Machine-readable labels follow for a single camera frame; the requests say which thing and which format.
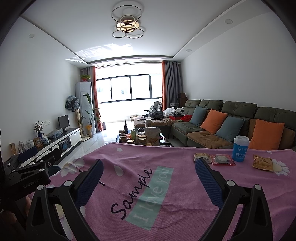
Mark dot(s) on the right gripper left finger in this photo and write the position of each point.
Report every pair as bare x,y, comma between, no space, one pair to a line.
86,182

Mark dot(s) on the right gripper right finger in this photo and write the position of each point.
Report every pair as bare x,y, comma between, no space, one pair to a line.
212,181

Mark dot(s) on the red snack packet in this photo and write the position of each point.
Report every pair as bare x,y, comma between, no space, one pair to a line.
222,159

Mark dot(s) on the beige snack packet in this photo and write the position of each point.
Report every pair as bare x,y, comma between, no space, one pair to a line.
205,156

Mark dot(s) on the black white tv cabinet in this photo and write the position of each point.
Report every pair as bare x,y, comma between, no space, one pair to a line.
73,134

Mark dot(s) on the blue white lidded cup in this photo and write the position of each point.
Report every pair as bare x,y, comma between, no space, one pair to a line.
240,147

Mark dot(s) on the dark green sectional sofa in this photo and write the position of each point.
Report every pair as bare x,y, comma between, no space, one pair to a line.
194,136

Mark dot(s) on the brown gold sachet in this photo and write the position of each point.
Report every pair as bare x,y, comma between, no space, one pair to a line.
262,163

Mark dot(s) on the blue-grey cushion near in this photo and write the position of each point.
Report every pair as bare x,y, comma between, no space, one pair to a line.
230,128

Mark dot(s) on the blue-grey cushion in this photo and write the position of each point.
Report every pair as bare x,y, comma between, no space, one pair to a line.
198,115
230,128

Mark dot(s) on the small black monitor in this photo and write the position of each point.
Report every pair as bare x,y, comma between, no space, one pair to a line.
63,123

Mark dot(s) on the pink floral tablecloth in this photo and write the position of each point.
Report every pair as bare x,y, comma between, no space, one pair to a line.
154,193

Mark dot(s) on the orange cushion far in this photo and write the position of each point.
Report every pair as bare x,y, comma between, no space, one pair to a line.
213,121

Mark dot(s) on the orange cushion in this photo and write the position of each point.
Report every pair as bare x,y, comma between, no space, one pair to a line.
266,135
213,121

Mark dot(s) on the tall green potted plant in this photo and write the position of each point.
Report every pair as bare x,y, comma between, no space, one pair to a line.
93,115

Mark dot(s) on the orange cushion near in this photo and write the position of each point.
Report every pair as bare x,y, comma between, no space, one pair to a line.
266,135

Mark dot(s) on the blue-grey cushion far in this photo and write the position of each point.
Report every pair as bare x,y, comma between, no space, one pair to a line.
198,115

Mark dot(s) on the cluttered glass coffee table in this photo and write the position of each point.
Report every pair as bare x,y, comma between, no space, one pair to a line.
132,135

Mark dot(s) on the brown paper bag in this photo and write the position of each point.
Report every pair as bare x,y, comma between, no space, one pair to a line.
153,135

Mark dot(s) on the brown ottoman with clutter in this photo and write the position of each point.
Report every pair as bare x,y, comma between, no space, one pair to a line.
140,122

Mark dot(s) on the white standing air conditioner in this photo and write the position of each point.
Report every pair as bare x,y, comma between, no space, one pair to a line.
80,89

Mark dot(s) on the right orange grey curtain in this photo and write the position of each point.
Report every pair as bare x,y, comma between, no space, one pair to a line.
172,82

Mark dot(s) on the orange grey curtain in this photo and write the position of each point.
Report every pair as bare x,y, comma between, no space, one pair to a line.
90,73
172,82

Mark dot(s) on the left orange grey curtain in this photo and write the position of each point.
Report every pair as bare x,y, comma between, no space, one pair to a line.
90,73

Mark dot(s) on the black framed window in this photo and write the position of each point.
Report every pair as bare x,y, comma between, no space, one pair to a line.
129,87

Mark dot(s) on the ring ceiling lamp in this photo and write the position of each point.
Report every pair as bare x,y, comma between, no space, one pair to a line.
127,21

